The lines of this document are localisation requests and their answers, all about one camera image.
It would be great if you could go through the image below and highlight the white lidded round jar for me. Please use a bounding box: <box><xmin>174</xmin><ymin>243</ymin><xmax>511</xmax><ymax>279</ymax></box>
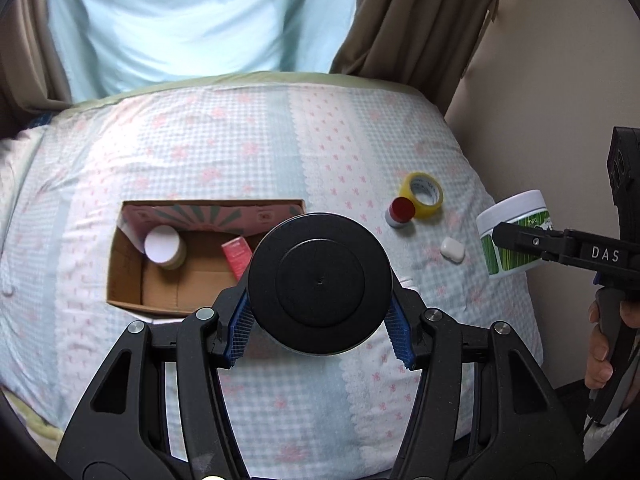
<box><xmin>144</xmin><ymin>225</ymin><xmax>187</xmax><ymax>270</ymax></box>

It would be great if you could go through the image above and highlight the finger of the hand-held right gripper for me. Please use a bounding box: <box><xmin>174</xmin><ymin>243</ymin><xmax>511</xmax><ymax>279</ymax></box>
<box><xmin>492</xmin><ymin>222</ymin><xmax>624</xmax><ymax>267</ymax></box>

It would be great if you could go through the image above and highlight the yellow tape roll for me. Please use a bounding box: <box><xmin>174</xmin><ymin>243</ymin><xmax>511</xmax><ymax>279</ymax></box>
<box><xmin>398</xmin><ymin>172</ymin><xmax>445</xmax><ymax>221</ymax></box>

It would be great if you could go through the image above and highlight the person's right hand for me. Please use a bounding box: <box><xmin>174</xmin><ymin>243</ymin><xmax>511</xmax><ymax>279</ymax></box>
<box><xmin>587</xmin><ymin>299</ymin><xmax>640</xmax><ymax>392</ymax></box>

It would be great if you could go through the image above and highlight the black round lidded jar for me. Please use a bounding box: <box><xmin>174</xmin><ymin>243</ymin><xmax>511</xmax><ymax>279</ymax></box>
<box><xmin>248</xmin><ymin>213</ymin><xmax>392</xmax><ymax>356</ymax></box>

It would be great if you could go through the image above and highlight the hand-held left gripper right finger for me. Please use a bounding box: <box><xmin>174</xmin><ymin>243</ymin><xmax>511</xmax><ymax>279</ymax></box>
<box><xmin>384</xmin><ymin>287</ymin><xmax>587</xmax><ymax>480</ymax></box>

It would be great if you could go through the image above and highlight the white sheer curtain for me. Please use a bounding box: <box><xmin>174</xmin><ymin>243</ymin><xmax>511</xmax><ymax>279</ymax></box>
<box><xmin>44</xmin><ymin>0</ymin><xmax>362</xmax><ymax>101</ymax></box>

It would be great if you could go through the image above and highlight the small red capped bottle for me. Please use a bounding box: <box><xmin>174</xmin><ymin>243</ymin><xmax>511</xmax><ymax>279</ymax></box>
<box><xmin>385</xmin><ymin>197</ymin><xmax>417</xmax><ymax>230</ymax></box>

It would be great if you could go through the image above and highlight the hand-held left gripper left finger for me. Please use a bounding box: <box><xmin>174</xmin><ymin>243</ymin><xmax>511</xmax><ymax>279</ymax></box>
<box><xmin>56</xmin><ymin>287</ymin><xmax>254</xmax><ymax>480</ymax></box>

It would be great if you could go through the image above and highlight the white earbud case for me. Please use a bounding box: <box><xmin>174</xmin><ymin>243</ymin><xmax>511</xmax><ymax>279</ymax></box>
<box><xmin>440</xmin><ymin>238</ymin><xmax>466</xmax><ymax>264</ymax></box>

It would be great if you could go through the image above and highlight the small red carton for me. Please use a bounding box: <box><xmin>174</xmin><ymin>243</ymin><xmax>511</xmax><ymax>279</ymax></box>
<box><xmin>221</xmin><ymin>237</ymin><xmax>253</xmax><ymax>281</ymax></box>

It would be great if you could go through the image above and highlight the brown curtain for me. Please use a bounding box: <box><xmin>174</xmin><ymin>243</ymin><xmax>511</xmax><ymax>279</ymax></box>
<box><xmin>329</xmin><ymin>0</ymin><xmax>502</xmax><ymax>113</ymax></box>
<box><xmin>0</xmin><ymin>0</ymin><xmax>76</xmax><ymax>138</ymax></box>

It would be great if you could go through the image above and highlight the cardboard box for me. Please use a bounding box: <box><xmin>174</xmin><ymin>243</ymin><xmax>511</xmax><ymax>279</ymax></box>
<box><xmin>106</xmin><ymin>199</ymin><xmax>307</xmax><ymax>317</ymax></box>

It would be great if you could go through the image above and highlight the green and white tub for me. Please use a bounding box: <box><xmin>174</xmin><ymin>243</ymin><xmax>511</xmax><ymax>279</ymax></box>
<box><xmin>476</xmin><ymin>190</ymin><xmax>552</xmax><ymax>277</ymax></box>

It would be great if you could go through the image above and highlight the pink and blue printed blanket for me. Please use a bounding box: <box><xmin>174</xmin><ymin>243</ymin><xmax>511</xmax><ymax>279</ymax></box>
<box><xmin>0</xmin><ymin>72</ymin><xmax>546</xmax><ymax>480</ymax></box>

